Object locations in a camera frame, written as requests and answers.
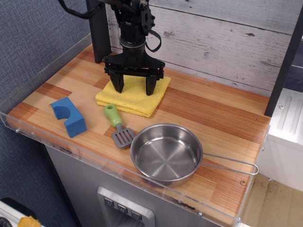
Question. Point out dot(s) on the green handled grey spatula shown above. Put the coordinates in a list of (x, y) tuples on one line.
[(123, 137)]

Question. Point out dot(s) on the silver dispenser button panel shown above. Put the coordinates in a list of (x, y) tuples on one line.
[(119, 211)]

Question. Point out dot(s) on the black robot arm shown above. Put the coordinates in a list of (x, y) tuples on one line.
[(135, 21)]

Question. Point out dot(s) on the black right vertical post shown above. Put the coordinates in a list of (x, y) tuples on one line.
[(286, 65)]

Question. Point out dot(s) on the white ridged side unit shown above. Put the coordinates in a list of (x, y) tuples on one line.
[(281, 156)]

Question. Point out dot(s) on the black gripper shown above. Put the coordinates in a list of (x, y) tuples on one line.
[(134, 62)]

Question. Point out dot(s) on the clear acrylic guard rail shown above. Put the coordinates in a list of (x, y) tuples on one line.
[(216, 92)]

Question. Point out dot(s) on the blue arch wooden block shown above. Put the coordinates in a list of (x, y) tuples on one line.
[(74, 121)]

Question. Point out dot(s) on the black yellow object corner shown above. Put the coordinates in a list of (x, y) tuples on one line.
[(23, 222)]

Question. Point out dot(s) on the stainless steel pan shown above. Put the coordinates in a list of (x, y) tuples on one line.
[(167, 154)]

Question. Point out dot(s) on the yellow cloth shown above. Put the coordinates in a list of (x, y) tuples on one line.
[(133, 98)]

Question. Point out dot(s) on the black left vertical post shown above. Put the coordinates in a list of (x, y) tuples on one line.
[(100, 35)]

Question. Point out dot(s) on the black vertical post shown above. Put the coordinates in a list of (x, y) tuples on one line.
[(286, 65), (100, 35)]

